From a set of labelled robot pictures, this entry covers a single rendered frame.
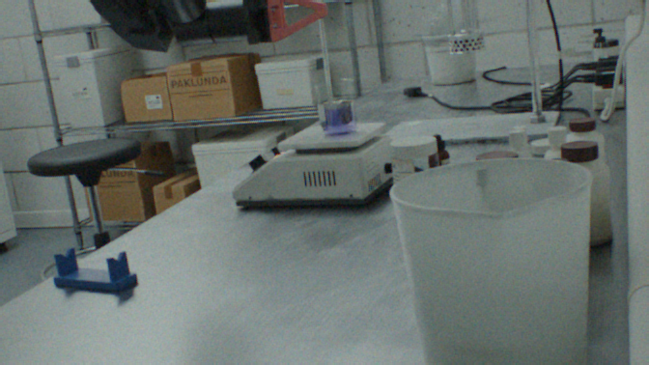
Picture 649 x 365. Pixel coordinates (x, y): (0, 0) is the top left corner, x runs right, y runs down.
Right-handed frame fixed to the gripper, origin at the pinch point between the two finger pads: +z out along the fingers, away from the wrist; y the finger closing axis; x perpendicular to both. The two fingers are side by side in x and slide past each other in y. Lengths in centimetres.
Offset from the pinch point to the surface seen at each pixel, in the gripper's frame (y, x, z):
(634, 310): -70, 15, 25
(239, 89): 225, 34, -70
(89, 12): 238, -3, -135
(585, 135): -8.8, 18.1, 31.7
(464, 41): 33.8, 8.8, 18.7
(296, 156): -4.5, 18.5, -4.9
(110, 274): -31.9, 24.0, -21.0
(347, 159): -7.0, 18.9, 2.2
